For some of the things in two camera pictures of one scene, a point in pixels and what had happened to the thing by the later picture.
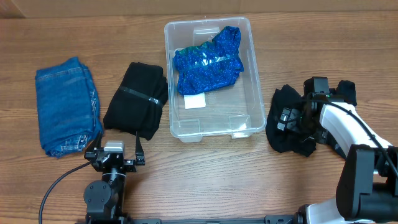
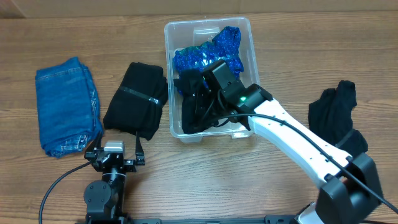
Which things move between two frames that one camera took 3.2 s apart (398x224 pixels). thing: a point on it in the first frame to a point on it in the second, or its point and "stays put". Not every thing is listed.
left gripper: (90, 153) stays put
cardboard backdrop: (56, 9) stays put
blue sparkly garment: (212, 65) stays put
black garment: (285, 97) to (198, 113)
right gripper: (290, 116) to (200, 107)
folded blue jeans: (69, 107) stays put
